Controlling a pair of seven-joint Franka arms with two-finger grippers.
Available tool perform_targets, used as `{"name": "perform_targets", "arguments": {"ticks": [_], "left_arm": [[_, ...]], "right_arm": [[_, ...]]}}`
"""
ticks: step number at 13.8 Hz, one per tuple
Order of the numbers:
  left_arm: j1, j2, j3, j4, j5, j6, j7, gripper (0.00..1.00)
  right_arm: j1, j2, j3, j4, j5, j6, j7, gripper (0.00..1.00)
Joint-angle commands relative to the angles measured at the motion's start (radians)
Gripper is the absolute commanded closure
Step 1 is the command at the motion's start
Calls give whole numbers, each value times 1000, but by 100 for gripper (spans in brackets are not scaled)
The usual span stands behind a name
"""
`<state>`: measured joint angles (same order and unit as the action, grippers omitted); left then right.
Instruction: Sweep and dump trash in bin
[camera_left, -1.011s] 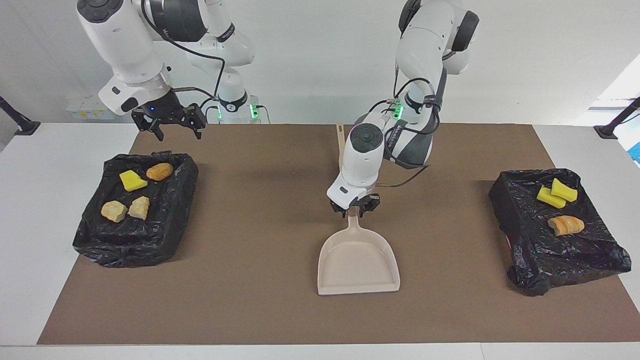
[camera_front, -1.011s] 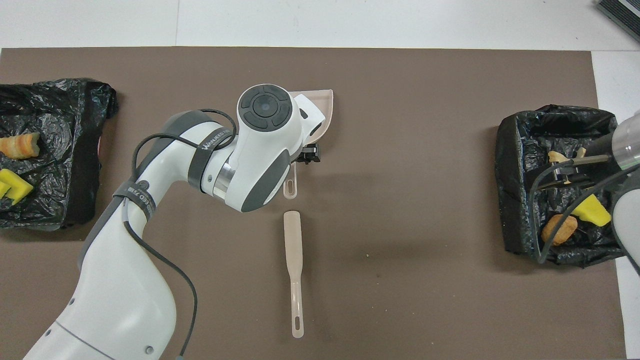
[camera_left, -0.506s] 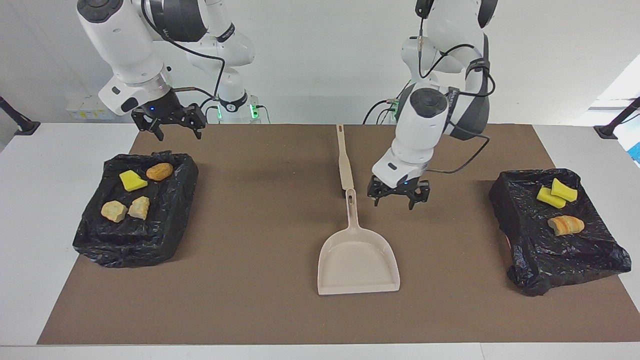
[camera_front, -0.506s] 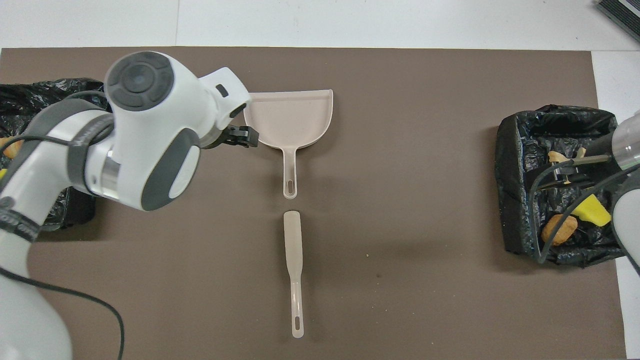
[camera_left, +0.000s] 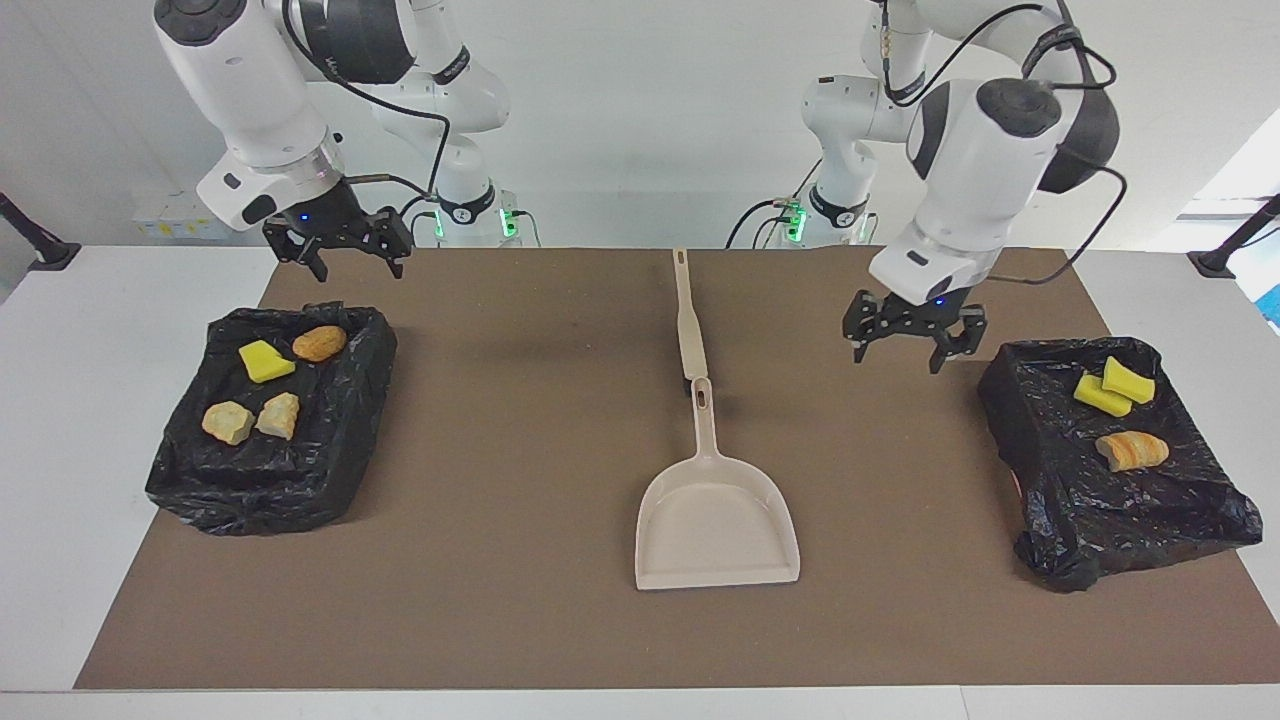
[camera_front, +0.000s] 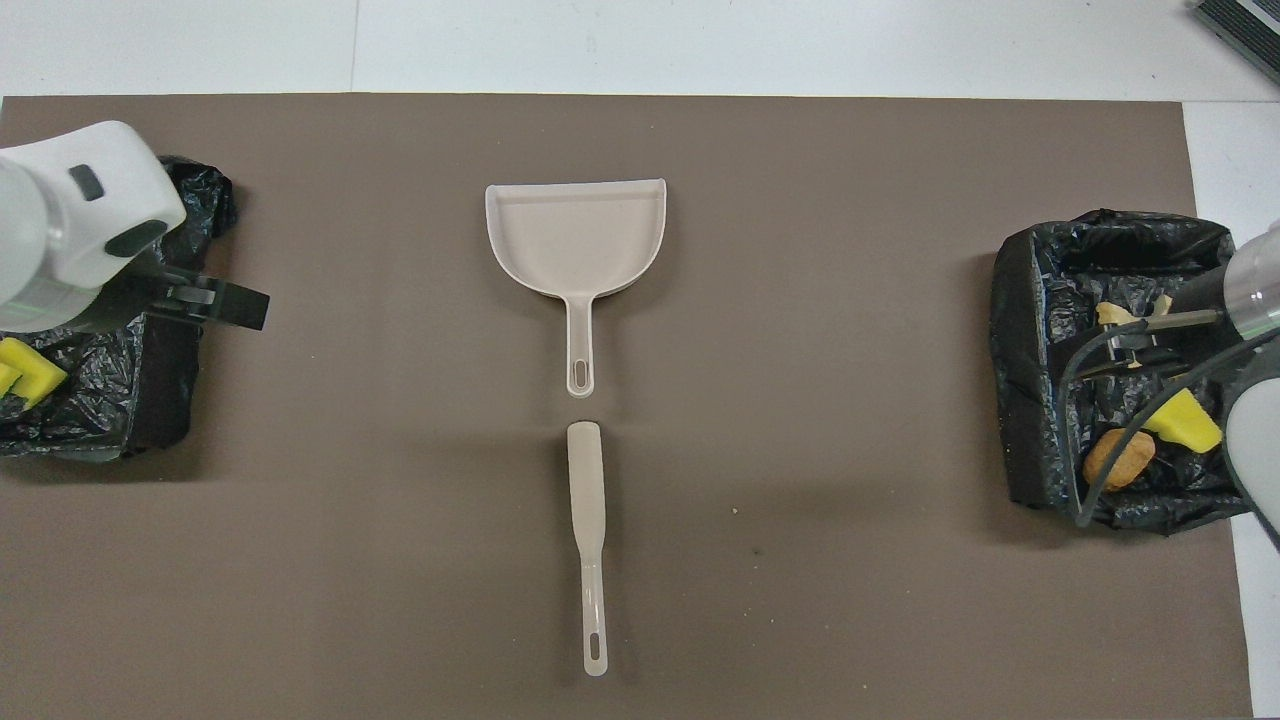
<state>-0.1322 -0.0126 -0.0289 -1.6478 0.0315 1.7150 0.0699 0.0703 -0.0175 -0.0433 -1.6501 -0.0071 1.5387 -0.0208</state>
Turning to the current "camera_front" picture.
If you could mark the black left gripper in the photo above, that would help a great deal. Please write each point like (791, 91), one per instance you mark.
(150, 298)

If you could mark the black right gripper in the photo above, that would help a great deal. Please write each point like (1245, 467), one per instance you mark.
(1200, 290)

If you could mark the torn orange croissant piece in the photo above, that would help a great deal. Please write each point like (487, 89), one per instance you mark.
(1161, 304)

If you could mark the pale bread chunk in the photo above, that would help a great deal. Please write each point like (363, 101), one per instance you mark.
(1113, 314)

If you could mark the green and yellow sponge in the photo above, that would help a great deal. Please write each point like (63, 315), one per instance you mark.
(1185, 420)

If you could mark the brown oval bread roll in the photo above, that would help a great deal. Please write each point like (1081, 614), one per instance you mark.
(1112, 462)

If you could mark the notched yellow sponge piece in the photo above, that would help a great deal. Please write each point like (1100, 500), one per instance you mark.
(35, 375)

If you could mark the beige plastic dustpan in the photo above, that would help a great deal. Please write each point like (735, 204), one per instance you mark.
(575, 240)

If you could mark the beige hand brush black bristles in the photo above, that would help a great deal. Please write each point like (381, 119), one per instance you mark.
(586, 480)

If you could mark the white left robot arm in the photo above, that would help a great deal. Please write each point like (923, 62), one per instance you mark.
(80, 220)

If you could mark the black bag-covered bin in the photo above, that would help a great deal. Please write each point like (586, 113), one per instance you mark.
(100, 400)

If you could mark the open black bag-lined bin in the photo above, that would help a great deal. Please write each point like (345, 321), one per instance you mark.
(1020, 400)

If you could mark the dark ribbed device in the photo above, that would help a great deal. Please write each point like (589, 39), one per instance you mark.
(1250, 25)

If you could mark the brown table mat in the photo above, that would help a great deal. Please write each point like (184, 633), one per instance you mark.
(800, 300)

